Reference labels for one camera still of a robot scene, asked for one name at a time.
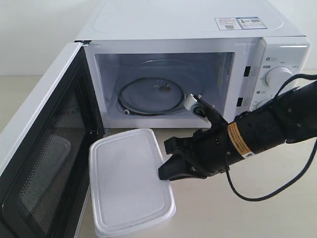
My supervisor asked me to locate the upper white control knob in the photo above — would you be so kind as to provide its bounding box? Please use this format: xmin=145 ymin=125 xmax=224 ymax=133
xmin=265 ymin=66 xmax=293 ymax=89

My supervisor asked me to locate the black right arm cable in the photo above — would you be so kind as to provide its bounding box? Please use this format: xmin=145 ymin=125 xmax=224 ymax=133
xmin=224 ymin=73 xmax=317 ymax=202

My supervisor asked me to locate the white Midea microwave oven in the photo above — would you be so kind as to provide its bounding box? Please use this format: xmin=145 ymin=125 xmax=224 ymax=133
xmin=76 ymin=0 xmax=312 ymax=128

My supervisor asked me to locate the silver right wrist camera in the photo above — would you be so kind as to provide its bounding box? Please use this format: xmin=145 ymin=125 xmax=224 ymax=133
xmin=183 ymin=94 xmax=206 ymax=118

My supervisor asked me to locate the glass microwave turntable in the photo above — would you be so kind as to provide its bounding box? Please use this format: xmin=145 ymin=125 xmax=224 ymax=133
xmin=115 ymin=76 xmax=199 ymax=117

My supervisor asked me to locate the white plastic food container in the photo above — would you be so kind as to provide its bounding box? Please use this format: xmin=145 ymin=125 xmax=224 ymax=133
xmin=89 ymin=128 xmax=176 ymax=238

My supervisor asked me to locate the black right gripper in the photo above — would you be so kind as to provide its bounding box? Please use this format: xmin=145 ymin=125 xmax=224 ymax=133
xmin=158 ymin=121 xmax=254 ymax=181

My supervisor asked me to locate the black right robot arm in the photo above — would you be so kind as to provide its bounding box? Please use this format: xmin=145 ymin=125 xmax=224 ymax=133
xmin=158 ymin=82 xmax=317 ymax=181

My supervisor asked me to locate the white microwave door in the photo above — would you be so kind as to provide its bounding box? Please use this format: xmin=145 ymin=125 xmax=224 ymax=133
xmin=0 ymin=41 xmax=105 ymax=238

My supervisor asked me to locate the lower white timer knob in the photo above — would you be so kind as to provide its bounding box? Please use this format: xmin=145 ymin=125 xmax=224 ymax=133
xmin=255 ymin=98 xmax=272 ymax=109

